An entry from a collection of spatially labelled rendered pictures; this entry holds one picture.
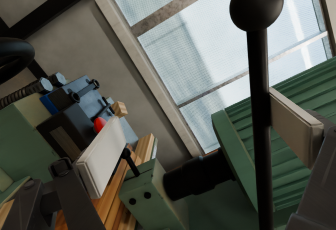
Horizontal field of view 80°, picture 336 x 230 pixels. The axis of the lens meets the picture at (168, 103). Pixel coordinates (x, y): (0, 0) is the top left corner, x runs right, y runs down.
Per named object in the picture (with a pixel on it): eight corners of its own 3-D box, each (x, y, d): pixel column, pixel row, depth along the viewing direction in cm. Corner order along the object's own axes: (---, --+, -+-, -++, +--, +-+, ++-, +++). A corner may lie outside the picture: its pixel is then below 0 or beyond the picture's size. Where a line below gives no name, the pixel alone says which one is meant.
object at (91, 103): (69, 82, 38) (93, 68, 37) (103, 129, 41) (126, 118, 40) (17, 108, 26) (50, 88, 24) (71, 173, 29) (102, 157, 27)
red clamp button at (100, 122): (97, 116, 31) (102, 112, 31) (108, 131, 32) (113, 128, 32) (89, 124, 28) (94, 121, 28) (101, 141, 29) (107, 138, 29)
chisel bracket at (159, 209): (120, 172, 41) (156, 156, 39) (155, 218, 45) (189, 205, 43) (108, 201, 34) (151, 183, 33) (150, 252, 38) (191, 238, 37)
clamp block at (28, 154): (35, 97, 41) (69, 76, 39) (76, 149, 45) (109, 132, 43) (-39, 133, 27) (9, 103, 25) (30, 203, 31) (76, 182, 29)
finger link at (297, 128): (310, 126, 11) (325, 123, 11) (263, 87, 17) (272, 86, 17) (309, 171, 12) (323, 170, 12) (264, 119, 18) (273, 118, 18)
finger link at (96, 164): (101, 199, 13) (90, 200, 13) (127, 142, 20) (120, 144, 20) (85, 162, 12) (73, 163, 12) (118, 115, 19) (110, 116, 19)
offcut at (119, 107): (112, 108, 61) (124, 102, 60) (116, 120, 60) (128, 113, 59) (105, 107, 58) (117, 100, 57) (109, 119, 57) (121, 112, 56)
